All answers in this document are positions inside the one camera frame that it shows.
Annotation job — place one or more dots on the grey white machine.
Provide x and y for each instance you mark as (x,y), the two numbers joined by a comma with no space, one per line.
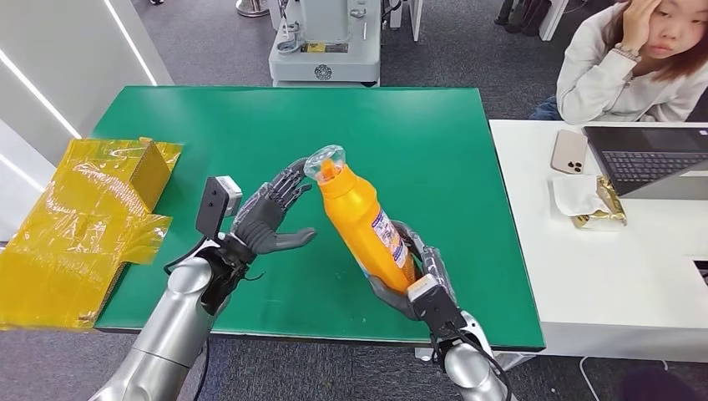
(326,61)

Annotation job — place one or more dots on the white paper napkin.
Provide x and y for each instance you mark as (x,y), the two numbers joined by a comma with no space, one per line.
(575,193)

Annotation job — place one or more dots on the wide white table foot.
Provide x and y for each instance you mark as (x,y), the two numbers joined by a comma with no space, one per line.
(514,360)

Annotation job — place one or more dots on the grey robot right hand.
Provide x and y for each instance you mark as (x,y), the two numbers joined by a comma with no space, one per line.
(437,260)

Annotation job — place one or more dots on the gold foil wrapper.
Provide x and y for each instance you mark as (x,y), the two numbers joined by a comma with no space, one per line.
(611,199)

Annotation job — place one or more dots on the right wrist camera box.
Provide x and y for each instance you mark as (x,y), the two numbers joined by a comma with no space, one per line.
(434,310)

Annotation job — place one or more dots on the chrome stand base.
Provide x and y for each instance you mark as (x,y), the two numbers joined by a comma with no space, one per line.
(253,8)

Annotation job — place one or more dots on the orange plastic bottle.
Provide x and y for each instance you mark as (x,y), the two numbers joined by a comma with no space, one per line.
(359,221)

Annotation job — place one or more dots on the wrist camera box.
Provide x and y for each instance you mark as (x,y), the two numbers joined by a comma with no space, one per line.
(213,205)
(434,310)

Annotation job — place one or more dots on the white cabinet panel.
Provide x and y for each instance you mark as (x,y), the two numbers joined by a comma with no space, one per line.
(409,16)

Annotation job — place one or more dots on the beige smartphone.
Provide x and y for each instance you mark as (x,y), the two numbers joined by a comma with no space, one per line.
(569,152)

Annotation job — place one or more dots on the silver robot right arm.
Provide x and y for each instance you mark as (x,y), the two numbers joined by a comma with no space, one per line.
(470,371)

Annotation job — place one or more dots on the white desk panel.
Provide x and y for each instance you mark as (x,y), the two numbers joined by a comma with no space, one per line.
(553,19)

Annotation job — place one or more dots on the yellow taped cardboard box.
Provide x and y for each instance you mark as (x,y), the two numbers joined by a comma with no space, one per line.
(72,232)

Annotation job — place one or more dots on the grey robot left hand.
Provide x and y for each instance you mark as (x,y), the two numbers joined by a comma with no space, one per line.
(260,221)

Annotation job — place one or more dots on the small white table foot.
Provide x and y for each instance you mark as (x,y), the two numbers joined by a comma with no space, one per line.
(423,354)

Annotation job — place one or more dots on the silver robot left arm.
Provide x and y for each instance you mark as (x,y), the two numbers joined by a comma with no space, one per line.
(171,332)

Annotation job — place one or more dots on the dark grey laptop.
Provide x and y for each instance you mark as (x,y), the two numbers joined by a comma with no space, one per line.
(647,160)

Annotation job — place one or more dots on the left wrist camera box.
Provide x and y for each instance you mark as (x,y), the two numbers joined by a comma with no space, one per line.
(213,205)

